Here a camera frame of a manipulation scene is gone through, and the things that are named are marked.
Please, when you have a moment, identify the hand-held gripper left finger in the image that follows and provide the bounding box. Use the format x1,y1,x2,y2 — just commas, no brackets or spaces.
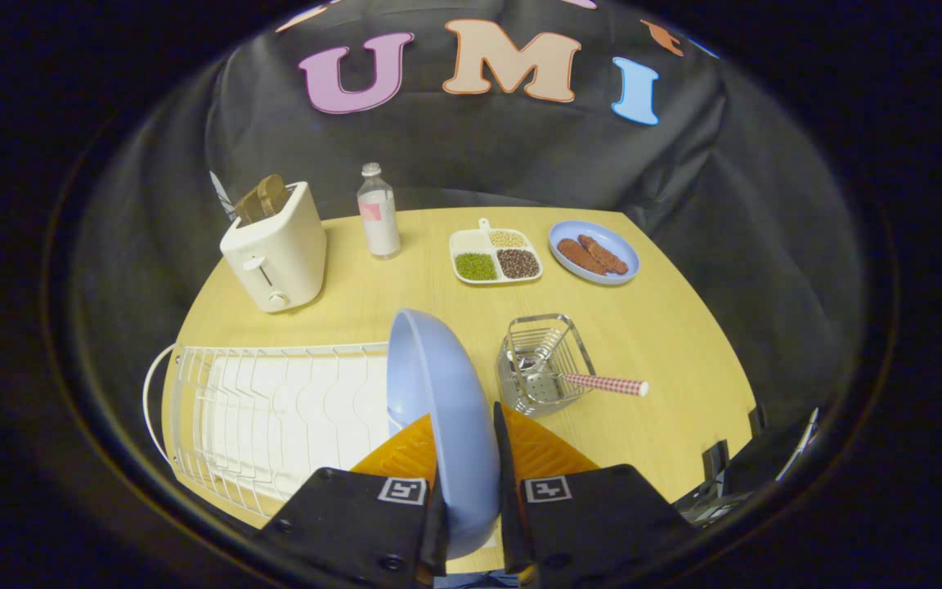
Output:
254,413,450,589

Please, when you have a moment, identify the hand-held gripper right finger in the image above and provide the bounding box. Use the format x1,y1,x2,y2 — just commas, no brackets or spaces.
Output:
492,401,699,589

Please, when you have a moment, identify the plain blue plate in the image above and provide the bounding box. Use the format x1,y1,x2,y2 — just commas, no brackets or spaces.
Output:
386,308,503,560

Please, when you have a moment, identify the white wire dish rack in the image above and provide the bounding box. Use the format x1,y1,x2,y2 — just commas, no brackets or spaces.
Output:
142,342,403,521

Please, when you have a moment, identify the red checkered handle spoon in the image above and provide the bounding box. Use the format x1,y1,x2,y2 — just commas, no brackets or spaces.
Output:
518,350,650,398

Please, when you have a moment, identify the metal wire basket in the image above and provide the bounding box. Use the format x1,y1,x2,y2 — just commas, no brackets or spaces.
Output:
495,313,599,419

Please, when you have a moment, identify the blue plate with sausages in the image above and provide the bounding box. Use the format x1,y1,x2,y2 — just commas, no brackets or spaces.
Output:
548,220,642,286

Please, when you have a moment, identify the green beans pile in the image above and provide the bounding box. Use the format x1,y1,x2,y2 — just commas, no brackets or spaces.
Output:
455,253,499,282

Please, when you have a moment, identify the red beans pile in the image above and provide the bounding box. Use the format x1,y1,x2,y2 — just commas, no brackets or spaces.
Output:
497,249,541,280

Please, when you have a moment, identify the brown sausage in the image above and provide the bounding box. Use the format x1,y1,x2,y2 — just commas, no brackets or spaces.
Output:
577,234,630,276
556,238,609,277

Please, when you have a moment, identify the white divided tray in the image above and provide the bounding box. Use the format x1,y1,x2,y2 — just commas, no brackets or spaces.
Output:
448,218,545,286

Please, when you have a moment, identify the cream toaster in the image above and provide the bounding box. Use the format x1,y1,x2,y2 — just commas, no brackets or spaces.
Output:
219,181,329,314

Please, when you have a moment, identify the clear bottle pink label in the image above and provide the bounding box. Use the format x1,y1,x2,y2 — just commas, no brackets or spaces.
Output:
356,162,402,261

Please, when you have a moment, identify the toast slice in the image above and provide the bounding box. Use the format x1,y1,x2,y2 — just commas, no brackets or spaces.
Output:
256,173,289,218
233,187,265,227

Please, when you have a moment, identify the black backdrop cloth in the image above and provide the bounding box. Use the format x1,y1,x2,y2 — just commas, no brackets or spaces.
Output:
62,0,868,459

